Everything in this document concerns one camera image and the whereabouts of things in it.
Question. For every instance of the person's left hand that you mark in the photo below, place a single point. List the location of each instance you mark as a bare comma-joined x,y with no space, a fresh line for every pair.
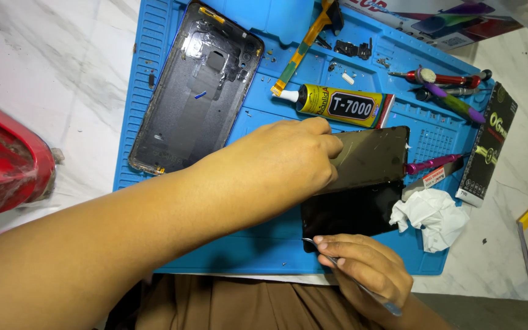
277,165

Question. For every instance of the black glass protector packet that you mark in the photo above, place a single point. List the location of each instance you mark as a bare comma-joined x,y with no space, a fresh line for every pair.
488,146

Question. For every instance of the crumpled white tissue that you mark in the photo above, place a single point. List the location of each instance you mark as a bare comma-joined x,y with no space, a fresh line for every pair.
433,217

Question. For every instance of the flat metal opening tool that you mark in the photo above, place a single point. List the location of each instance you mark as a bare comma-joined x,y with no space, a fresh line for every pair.
433,178

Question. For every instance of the person's left fingers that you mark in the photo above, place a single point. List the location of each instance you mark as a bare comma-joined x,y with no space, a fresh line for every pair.
326,146

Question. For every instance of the person's brown trousers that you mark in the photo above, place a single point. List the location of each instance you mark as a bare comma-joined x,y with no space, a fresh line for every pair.
245,305

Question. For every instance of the thin metal spudger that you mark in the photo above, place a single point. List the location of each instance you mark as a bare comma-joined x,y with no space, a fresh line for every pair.
368,290

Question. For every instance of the red plastic object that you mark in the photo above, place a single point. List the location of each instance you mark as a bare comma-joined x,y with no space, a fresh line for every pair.
2,156

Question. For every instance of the small black bracket part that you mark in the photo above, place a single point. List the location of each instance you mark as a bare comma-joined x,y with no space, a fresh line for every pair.
353,48

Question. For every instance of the blue silicone repair mat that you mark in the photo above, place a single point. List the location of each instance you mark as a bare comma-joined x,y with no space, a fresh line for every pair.
273,238

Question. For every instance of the purple green cleaning brush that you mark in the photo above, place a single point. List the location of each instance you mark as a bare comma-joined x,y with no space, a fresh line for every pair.
456,104

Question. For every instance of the dark grey phone back cover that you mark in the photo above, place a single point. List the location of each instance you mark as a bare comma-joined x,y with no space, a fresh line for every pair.
190,96

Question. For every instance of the yellow glue tube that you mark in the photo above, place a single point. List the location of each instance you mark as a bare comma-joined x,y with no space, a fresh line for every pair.
342,105

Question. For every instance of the black phone body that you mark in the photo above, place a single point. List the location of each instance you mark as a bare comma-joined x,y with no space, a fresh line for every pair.
351,211

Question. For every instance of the black silver precision tool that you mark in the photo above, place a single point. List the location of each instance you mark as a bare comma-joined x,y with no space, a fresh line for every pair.
456,91

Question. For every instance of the person's right hand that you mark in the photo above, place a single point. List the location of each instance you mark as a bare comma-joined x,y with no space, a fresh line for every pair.
374,270

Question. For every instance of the small white plastic piece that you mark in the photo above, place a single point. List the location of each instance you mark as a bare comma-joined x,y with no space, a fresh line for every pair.
347,78

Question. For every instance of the grey metal ruler strip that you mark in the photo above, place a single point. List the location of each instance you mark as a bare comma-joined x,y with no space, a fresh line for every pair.
526,254

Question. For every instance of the detached black phone screen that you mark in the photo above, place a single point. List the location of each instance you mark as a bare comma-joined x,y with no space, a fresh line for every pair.
371,156

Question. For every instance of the printed phone screen box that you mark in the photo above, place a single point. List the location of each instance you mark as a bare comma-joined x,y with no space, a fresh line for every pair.
433,20

